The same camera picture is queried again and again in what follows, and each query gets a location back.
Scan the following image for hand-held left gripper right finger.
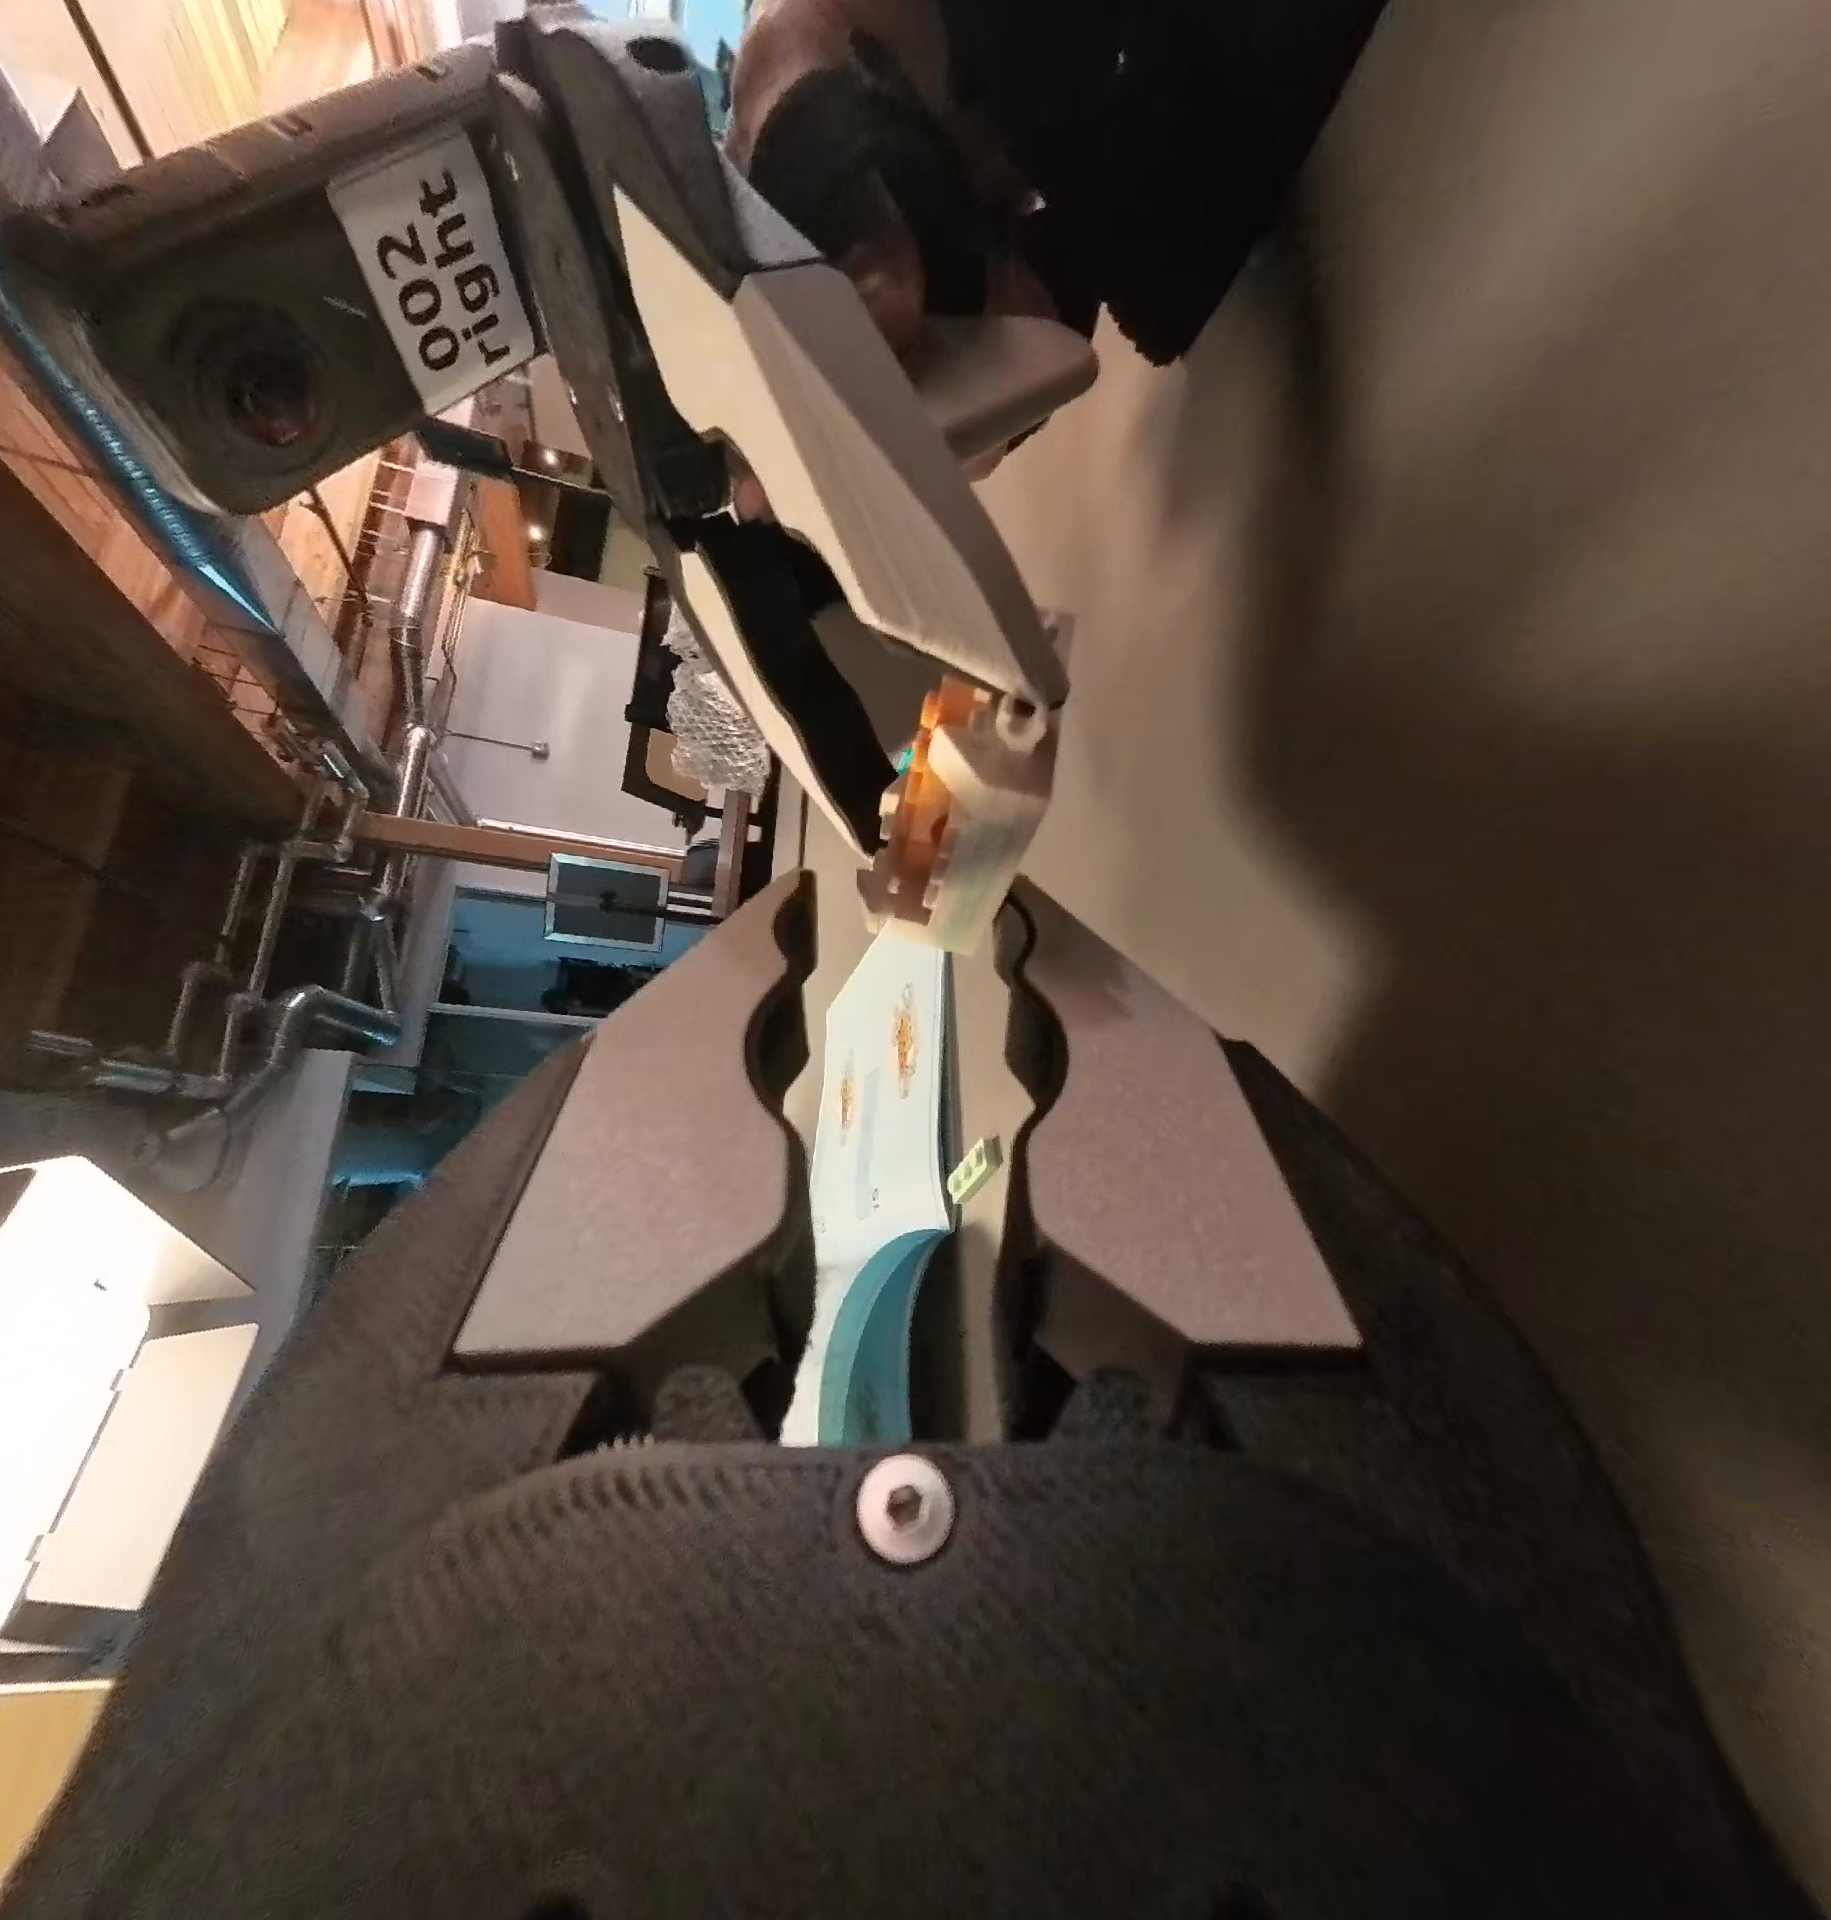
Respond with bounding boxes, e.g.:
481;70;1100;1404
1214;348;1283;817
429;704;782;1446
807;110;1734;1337
992;886;1369;1367

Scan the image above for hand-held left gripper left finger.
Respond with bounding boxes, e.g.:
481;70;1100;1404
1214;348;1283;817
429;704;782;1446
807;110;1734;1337
447;867;823;1373

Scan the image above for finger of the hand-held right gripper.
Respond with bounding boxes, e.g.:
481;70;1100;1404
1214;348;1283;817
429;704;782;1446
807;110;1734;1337
612;186;1078;709
676;517;904;859

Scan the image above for orange and white lego model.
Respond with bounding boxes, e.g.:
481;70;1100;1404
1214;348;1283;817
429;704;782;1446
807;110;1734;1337
855;606;1084;949

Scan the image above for lego instruction booklet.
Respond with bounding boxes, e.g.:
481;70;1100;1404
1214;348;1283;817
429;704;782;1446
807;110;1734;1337
776;946;965;1448

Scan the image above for person's right hand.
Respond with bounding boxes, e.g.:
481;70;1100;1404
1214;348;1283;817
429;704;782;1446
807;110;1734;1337
724;0;1055;363

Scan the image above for turquoise ceiling pipe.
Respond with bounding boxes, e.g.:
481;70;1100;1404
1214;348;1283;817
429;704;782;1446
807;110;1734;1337
0;211;274;633

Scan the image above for framed dark screen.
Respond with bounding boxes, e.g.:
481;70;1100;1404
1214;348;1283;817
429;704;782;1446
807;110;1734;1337
548;855;672;951

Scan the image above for grey metal pipes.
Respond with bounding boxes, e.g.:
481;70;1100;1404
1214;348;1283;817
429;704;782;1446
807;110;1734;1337
15;795;407;1118

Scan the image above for white glowing light box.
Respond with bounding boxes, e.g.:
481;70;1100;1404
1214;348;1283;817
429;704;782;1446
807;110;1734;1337
0;1156;265;1653

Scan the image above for light wooden board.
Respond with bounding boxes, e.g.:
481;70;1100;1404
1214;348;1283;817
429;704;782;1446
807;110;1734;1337
0;1680;114;1920

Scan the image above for silver duct pipe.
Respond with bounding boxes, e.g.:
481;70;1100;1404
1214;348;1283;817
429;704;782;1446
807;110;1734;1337
383;525;456;818

